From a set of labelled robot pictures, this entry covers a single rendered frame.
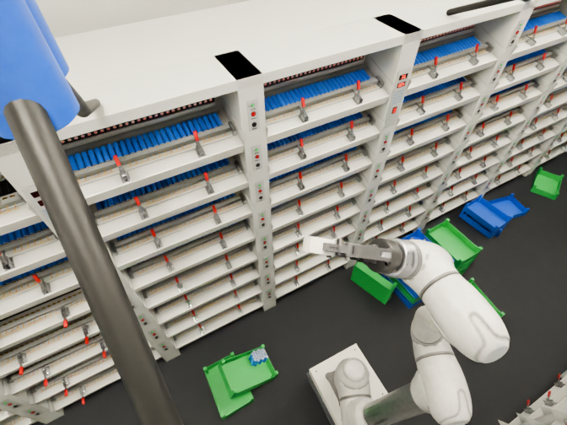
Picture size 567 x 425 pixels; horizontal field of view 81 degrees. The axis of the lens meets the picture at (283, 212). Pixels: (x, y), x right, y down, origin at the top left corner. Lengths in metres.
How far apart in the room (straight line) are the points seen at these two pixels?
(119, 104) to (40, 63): 0.84
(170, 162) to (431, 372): 1.12
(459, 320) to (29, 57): 0.75
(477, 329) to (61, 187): 0.71
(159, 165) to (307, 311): 1.58
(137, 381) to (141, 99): 0.94
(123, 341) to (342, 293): 2.33
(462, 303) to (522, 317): 2.15
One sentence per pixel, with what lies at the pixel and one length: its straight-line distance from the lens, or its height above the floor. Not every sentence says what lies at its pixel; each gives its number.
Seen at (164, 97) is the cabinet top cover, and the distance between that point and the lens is 1.11.
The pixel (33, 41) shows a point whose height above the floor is 2.14.
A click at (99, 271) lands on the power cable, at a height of 2.04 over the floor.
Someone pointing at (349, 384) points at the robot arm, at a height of 0.53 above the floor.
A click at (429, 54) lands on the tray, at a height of 1.51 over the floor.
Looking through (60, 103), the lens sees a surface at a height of 2.10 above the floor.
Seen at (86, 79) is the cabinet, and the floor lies 1.71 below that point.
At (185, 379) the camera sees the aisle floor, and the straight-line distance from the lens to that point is 2.39.
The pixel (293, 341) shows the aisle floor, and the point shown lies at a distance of 2.37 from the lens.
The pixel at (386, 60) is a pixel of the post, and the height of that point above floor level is 1.58.
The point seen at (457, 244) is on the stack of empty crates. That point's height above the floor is 0.32.
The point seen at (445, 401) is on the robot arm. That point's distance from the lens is 1.29.
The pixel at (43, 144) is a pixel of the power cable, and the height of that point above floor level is 2.10.
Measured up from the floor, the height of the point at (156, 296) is 0.70.
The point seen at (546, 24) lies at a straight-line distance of 2.55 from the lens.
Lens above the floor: 2.24
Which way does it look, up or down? 49 degrees down
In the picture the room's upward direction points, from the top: 1 degrees counter-clockwise
